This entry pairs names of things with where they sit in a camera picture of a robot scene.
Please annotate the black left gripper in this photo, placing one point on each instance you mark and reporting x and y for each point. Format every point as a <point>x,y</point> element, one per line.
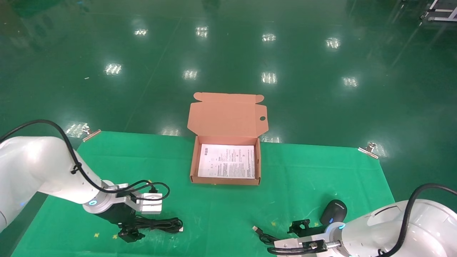
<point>117,214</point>

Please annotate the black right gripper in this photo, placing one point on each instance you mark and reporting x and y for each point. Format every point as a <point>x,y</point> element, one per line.
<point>316,233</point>

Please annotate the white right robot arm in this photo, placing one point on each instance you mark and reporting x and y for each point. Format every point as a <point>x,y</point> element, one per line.
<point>428,232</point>

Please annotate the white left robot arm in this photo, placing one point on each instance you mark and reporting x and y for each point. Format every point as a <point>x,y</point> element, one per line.
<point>35,164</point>

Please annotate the orange cardboard box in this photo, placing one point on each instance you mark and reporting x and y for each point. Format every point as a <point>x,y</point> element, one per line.
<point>225,117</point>

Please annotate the green table cloth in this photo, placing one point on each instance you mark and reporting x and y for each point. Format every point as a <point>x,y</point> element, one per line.
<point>221,214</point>

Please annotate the white printed instruction sheet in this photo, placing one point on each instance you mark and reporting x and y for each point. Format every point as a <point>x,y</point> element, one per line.
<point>226,162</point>

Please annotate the metal cloth clip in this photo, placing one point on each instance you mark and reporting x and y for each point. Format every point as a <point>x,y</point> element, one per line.
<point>368,150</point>
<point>91,135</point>

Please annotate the white metal background rack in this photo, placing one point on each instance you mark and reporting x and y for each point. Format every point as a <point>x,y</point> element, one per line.
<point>441,10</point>

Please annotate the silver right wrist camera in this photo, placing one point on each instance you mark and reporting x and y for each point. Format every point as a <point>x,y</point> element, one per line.
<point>289,244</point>

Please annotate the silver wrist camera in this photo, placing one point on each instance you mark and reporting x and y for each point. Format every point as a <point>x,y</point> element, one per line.
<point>150,204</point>
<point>289,244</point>

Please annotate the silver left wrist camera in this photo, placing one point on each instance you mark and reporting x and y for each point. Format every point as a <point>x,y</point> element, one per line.
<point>150,204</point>

